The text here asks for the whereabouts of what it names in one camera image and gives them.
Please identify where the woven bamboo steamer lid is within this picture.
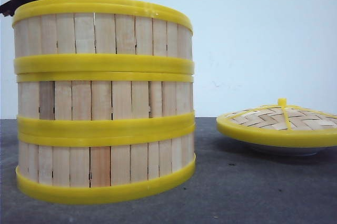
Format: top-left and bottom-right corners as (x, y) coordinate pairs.
(216, 98), (336, 148)

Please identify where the bamboo steamer basket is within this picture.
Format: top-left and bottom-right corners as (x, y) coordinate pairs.
(18, 80), (195, 140)
(16, 134), (195, 205)
(12, 0), (194, 82)

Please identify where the white shallow plate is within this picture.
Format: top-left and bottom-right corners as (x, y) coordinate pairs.
(246, 143), (326, 156)

